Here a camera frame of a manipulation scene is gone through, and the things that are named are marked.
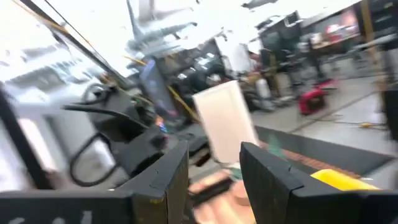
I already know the left gripper black cable loop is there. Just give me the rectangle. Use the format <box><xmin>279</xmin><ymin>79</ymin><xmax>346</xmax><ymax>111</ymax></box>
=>
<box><xmin>69</xmin><ymin>133</ymin><xmax>121</xmax><ymax>188</ymax></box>

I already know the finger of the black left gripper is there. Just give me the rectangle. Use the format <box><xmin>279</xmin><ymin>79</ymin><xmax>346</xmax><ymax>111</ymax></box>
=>
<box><xmin>61</xmin><ymin>103</ymin><xmax>150</xmax><ymax>130</ymax></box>

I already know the red floor object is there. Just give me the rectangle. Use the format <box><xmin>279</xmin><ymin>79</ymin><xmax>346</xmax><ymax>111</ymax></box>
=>
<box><xmin>297</xmin><ymin>79</ymin><xmax>336</xmax><ymax>116</ymax></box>

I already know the white cylindrical lamp shade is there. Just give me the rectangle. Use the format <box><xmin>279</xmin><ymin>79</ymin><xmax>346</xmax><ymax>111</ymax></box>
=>
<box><xmin>192</xmin><ymin>80</ymin><xmax>259</xmax><ymax>165</ymax></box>

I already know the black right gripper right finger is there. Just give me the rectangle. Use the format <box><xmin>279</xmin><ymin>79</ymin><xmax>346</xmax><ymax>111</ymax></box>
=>
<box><xmin>238</xmin><ymin>141</ymin><xmax>398</xmax><ymax>224</ymax></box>

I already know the yellow plastic basket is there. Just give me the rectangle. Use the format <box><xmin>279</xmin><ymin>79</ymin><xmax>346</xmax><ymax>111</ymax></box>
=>
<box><xmin>310</xmin><ymin>169</ymin><xmax>381</xmax><ymax>192</ymax></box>

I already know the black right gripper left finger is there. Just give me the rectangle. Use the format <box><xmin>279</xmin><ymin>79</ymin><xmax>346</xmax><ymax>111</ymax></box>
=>
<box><xmin>0</xmin><ymin>139</ymin><xmax>190</xmax><ymax>224</ymax></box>

